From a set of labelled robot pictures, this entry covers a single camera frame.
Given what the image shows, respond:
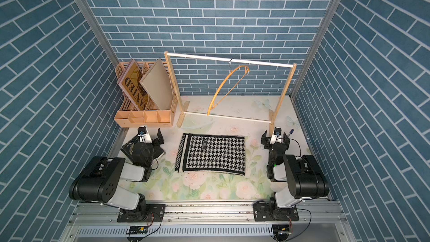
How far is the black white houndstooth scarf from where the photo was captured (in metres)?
0.87

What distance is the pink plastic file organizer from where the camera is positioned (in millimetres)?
955

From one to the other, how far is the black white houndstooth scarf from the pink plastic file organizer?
0.20 meters
